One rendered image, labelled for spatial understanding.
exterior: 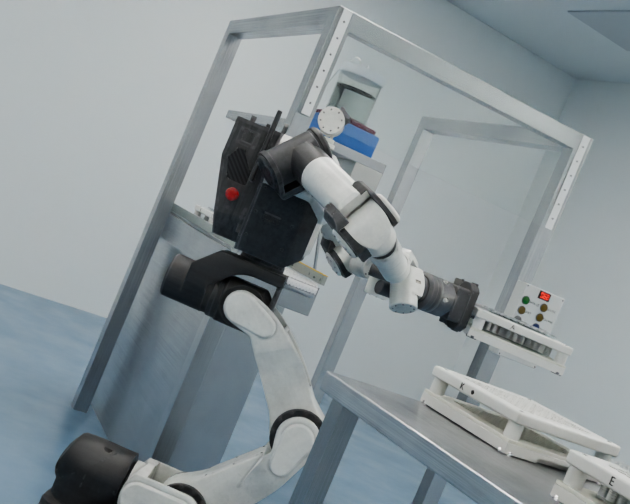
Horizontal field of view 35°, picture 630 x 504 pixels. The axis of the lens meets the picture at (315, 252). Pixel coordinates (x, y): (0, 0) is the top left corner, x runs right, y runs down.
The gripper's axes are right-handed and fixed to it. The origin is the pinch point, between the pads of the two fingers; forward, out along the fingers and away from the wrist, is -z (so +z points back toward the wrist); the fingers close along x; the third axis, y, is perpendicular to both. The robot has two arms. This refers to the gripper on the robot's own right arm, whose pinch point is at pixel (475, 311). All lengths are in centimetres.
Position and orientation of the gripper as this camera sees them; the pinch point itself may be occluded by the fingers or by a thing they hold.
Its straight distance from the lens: 244.6
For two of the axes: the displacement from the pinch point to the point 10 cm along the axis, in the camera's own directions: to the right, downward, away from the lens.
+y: 4.7, 2.1, -8.6
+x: -3.7, 9.3, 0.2
